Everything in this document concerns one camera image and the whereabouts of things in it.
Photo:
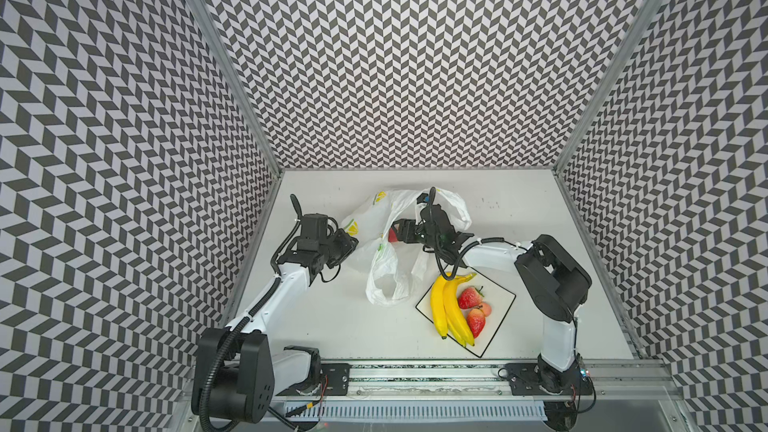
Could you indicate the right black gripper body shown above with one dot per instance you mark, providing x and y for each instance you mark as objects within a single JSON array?
[{"x": 409, "y": 230}]

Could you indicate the white square black-edged mat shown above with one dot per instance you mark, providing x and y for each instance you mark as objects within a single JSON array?
[{"x": 499, "y": 298}]

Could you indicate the small peach fake fruit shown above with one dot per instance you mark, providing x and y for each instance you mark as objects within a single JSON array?
[{"x": 485, "y": 308}]

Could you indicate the red fake fruit piece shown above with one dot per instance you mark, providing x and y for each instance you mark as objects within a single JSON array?
[{"x": 476, "y": 322}]

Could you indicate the yellow fake banana bunch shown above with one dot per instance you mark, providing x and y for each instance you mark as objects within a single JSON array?
[{"x": 447, "y": 316}]

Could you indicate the white printed plastic bag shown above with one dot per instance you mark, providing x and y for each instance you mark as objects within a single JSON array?
[{"x": 394, "y": 269}]

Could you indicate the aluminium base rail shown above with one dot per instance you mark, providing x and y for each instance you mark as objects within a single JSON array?
[{"x": 478, "y": 379}]

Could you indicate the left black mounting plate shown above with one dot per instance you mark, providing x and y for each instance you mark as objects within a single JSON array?
[{"x": 329, "y": 379}]

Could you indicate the black mounting plate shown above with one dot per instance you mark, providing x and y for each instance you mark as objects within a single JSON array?
[
  {"x": 329, "y": 379},
  {"x": 534, "y": 379}
]

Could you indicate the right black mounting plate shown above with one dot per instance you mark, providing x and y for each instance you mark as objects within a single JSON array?
[{"x": 534, "y": 379}]

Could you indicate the white ventilation grille strip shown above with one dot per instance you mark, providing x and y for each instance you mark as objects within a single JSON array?
[{"x": 397, "y": 412}]

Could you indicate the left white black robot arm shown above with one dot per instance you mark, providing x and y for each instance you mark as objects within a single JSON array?
[{"x": 236, "y": 373}]

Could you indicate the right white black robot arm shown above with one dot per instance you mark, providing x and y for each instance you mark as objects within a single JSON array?
[{"x": 555, "y": 282}]

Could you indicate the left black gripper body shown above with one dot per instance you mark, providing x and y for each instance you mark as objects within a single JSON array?
[{"x": 336, "y": 249}]

